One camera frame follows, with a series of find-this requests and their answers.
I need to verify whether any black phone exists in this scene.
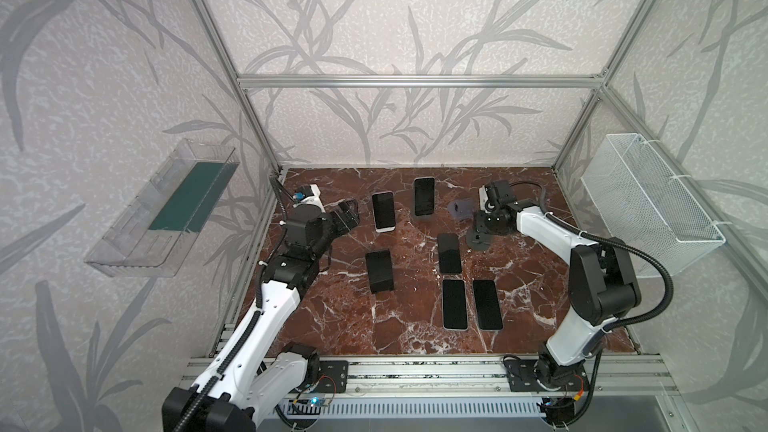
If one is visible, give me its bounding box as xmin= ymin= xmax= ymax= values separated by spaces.
xmin=437 ymin=233 xmax=462 ymax=275
xmin=472 ymin=280 xmax=503 ymax=331

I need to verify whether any silver phone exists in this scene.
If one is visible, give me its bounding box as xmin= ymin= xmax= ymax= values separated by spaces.
xmin=442 ymin=279 xmax=468 ymax=331

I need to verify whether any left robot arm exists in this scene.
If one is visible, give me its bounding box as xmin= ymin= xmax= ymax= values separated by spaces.
xmin=161 ymin=196 xmax=360 ymax=431

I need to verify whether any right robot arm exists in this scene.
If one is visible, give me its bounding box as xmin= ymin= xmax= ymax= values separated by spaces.
xmin=472 ymin=181 xmax=641 ymax=391

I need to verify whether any purple phone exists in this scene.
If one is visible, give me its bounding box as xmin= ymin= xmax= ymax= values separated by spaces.
xmin=372 ymin=192 xmax=396 ymax=229

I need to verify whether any dark round phone stand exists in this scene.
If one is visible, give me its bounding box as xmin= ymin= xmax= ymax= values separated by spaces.
xmin=466 ymin=230 xmax=493 ymax=251

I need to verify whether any black folding phone stand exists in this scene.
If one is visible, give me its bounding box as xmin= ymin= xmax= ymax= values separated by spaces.
xmin=365 ymin=250 xmax=394 ymax=294

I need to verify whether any teal phone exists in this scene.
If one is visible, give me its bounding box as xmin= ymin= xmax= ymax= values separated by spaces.
xmin=413 ymin=177 xmax=435 ymax=217

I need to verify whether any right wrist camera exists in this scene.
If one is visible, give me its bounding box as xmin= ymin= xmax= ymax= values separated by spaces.
xmin=478 ymin=186 xmax=488 ymax=211

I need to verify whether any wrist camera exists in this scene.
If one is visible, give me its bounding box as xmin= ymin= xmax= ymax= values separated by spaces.
xmin=478 ymin=186 xmax=488 ymax=211
xmin=293 ymin=184 xmax=325 ymax=212

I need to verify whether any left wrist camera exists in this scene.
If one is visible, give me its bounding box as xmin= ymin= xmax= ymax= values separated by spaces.
xmin=293 ymin=184 xmax=325 ymax=212

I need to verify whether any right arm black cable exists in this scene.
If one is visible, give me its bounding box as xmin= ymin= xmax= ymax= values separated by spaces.
xmin=509 ymin=181 xmax=674 ymax=331

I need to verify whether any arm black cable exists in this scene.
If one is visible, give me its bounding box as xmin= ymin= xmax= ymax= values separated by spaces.
xmin=509 ymin=181 xmax=674 ymax=331
xmin=170 ymin=175 xmax=301 ymax=432

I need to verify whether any white wire mesh basket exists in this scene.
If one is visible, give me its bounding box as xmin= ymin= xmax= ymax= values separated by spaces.
xmin=581 ymin=133 xmax=726 ymax=275

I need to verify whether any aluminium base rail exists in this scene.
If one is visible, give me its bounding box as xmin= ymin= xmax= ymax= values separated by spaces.
xmin=179 ymin=355 xmax=679 ymax=400

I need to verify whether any clear plastic wall bin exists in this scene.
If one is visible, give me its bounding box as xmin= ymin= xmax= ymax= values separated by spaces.
xmin=85 ymin=139 xmax=240 ymax=278

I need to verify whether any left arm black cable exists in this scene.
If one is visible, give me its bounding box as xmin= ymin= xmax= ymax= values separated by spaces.
xmin=170 ymin=175 xmax=301 ymax=432

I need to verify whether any aluminium frame crossbar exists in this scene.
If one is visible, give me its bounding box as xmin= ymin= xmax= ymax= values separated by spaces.
xmin=237 ymin=74 xmax=602 ymax=90

